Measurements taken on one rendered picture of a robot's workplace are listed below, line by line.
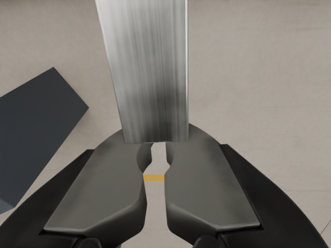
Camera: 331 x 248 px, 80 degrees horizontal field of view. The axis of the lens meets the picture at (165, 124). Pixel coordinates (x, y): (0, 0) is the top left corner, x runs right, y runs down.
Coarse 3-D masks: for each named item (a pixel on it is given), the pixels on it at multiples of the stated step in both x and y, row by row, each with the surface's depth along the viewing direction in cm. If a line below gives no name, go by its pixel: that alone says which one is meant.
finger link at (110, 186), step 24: (120, 144) 9; (144, 144) 9; (96, 168) 8; (120, 168) 8; (144, 168) 10; (72, 192) 7; (96, 192) 7; (120, 192) 7; (144, 192) 8; (72, 216) 6; (96, 216) 6; (120, 216) 6; (144, 216) 7; (120, 240) 7
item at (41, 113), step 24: (48, 72) 89; (24, 96) 72; (48, 96) 83; (72, 96) 97; (0, 120) 61; (24, 120) 68; (48, 120) 77; (72, 120) 89; (0, 144) 58; (24, 144) 64; (48, 144) 73; (0, 168) 55; (24, 168) 61; (0, 192) 53; (24, 192) 58
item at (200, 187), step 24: (168, 144) 9; (192, 144) 9; (216, 144) 9; (192, 168) 8; (216, 168) 8; (168, 192) 7; (192, 192) 7; (216, 192) 7; (240, 192) 7; (168, 216) 7; (192, 216) 6; (216, 216) 6; (240, 216) 6; (192, 240) 7
